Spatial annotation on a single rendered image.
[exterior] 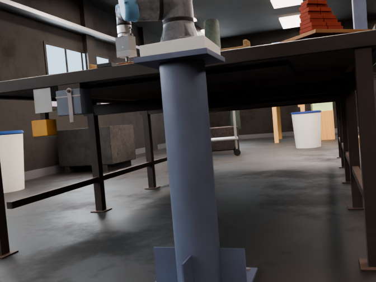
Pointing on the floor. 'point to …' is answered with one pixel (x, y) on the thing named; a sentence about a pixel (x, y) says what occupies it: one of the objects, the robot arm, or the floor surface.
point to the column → (192, 175)
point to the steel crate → (106, 140)
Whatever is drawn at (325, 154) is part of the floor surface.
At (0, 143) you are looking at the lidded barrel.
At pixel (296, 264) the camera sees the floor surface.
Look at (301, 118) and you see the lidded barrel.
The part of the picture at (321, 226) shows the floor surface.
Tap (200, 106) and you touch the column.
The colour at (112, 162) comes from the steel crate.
